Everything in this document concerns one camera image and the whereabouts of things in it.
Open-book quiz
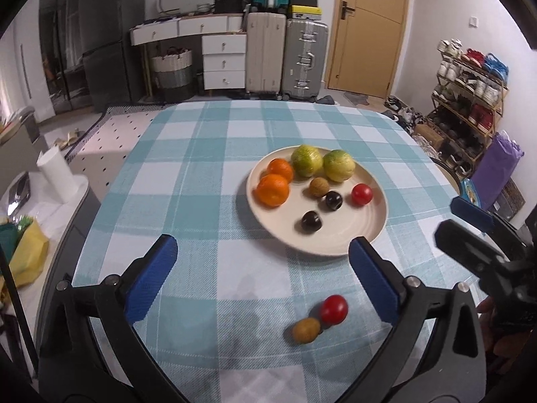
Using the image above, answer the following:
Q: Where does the white paper towel roll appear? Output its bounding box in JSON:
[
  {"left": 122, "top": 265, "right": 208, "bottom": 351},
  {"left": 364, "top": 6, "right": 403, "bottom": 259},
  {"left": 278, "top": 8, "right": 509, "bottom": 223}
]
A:
[{"left": 36, "top": 146, "right": 79, "bottom": 203}]

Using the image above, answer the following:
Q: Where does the wooden door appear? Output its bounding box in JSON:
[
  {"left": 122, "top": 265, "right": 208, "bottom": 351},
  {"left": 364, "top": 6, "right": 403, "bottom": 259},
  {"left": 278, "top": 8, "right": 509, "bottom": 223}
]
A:
[{"left": 326, "top": 0, "right": 408, "bottom": 98}]

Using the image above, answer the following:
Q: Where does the red cherry tomato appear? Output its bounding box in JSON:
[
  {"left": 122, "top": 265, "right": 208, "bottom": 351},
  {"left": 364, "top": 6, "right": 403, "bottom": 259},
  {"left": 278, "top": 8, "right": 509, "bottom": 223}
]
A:
[
  {"left": 351, "top": 183, "right": 374, "bottom": 207},
  {"left": 321, "top": 295, "right": 349, "bottom": 326}
]

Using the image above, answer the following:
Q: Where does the right human hand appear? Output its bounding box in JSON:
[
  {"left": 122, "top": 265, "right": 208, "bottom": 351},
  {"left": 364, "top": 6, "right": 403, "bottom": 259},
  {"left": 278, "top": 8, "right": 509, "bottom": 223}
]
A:
[{"left": 476, "top": 297, "right": 527, "bottom": 359}]

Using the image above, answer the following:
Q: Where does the wooden shoe rack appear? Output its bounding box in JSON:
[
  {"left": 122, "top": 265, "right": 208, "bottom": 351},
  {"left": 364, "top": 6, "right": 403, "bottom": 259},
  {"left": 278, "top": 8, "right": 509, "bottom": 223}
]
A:
[{"left": 425, "top": 38, "right": 510, "bottom": 179}]

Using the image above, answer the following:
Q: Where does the white drawer desk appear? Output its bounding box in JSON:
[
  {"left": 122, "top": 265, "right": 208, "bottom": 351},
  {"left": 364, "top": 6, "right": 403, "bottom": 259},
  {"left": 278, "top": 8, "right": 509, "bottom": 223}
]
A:
[{"left": 130, "top": 14, "right": 247, "bottom": 91}]

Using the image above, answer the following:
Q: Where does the green yellow citrus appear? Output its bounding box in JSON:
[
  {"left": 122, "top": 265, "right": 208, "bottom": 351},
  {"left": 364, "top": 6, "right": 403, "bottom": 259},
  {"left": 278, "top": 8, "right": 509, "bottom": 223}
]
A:
[
  {"left": 323, "top": 149, "right": 355, "bottom": 183},
  {"left": 290, "top": 145, "right": 323, "bottom": 177}
]

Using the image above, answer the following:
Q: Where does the silver aluminium suitcase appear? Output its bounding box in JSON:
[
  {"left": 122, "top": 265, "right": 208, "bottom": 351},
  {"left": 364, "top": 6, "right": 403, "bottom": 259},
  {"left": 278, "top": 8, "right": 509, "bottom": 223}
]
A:
[{"left": 281, "top": 19, "right": 329, "bottom": 102}]

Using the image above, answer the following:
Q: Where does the black glass cabinet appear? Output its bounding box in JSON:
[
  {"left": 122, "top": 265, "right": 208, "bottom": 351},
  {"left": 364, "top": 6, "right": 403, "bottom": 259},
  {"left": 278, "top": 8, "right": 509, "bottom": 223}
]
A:
[{"left": 38, "top": 0, "right": 92, "bottom": 115}]

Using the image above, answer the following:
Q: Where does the orange mandarin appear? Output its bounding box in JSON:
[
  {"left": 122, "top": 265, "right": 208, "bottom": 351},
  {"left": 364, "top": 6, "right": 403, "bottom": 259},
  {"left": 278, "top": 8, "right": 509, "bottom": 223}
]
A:
[
  {"left": 267, "top": 158, "right": 294, "bottom": 183},
  {"left": 254, "top": 174, "right": 289, "bottom": 208}
]

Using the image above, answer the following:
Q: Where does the teal checked tablecloth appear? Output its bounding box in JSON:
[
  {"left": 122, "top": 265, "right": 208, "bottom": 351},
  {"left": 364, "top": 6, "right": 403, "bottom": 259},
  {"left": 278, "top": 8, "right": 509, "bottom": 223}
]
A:
[{"left": 74, "top": 100, "right": 475, "bottom": 402}]

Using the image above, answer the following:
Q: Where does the dark cherry front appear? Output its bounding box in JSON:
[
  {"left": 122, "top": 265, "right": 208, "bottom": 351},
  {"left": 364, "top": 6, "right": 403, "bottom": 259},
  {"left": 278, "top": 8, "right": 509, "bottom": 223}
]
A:
[{"left": 300, "top": 210, "right": 323, "bottom": 233}]

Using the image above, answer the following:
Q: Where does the black refrigerator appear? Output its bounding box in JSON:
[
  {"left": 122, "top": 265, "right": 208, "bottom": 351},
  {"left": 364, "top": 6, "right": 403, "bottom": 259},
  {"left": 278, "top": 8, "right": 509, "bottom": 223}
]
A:
[{"left": 78, "top": 0, "right": 145, "bottom": 112}]

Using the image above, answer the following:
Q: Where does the orange mandarin back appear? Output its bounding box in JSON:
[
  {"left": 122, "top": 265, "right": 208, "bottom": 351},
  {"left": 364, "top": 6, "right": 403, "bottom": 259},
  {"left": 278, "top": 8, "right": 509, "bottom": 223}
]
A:
[{"left": 267, "top": 158, "right": 294, "bottom": 183}]

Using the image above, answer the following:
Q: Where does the purple bag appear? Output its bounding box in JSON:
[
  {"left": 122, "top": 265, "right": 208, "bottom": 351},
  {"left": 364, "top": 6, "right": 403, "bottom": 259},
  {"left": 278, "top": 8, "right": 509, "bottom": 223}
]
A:
[{"left": 471, "top": 130, "right": 524, "bottom": 210}]

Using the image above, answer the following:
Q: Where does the woven laundry basket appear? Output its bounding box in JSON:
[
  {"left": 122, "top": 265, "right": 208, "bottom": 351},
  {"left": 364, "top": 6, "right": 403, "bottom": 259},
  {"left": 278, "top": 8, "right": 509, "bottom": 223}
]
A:
[{"left": 150, "top": 47, "right": 194, "bottom": 103}]

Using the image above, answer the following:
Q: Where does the orange mandarin front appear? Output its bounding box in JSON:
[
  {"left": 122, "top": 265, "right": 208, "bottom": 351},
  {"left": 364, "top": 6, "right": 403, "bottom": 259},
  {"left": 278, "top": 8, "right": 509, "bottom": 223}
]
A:
[{"left": 254, "top": 174, "right": 289, "bottom": 208}]

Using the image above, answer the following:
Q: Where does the green yellow citrus left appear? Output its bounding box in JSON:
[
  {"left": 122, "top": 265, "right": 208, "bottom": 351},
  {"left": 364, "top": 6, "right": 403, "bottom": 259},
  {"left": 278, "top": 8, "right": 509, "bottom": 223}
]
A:
[{"left": 290, "top": 145, "right": 323, "bottom": 177}]

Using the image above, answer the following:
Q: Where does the beige suitcase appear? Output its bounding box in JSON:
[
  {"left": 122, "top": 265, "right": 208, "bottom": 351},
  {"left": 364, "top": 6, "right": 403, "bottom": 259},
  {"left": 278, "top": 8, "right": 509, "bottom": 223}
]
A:
[{"left": 246, "top": 12, "right": 287, "bottom": 95}]

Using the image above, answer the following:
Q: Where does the brown longan fruit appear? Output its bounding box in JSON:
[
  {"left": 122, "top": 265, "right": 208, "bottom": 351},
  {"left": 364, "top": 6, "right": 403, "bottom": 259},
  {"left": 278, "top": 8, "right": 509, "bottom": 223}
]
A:
[
  {"left": 308, "top": 177, "right": 330, "bottom": 198},
  {"left": 291, "top": 317, "right": 321, "bottom": 344}
]

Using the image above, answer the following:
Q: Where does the cream round plate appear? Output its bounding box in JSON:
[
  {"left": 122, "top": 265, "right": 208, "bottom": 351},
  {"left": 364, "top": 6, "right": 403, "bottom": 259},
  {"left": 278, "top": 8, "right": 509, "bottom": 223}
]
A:
[{"left": 246, "top": 146, "right": 389, "bottom": 258}]

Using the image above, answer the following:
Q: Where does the dark cherry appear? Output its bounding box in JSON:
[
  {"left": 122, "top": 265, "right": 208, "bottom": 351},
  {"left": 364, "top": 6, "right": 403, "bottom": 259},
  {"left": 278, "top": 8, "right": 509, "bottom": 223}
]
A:
[
  {"left": 300, "top": 210, "right": 323, "bottom": 233},
  {"left": 324, "top": 191, "right": 343, "bottom": 211}
]

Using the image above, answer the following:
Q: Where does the dark cherry back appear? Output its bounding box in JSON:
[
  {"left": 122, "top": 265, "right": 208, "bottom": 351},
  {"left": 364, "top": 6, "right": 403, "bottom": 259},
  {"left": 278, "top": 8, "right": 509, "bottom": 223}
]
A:
[{"left": 324, "top": 191, "right": 343, "bottom": 211}]

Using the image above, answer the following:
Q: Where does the yellow bag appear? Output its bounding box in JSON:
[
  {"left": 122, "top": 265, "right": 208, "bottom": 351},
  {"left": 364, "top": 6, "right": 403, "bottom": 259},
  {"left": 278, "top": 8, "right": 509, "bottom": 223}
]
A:
[{"left": 9, "top": 220, "right": 49, "bottom": 287}]

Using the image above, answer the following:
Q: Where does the green yellow citrus right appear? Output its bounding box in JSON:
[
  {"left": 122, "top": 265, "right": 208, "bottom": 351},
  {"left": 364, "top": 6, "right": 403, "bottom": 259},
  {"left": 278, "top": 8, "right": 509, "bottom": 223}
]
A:
[{"left": 323, "top": 149, "right": 355, "bottom": 183}]

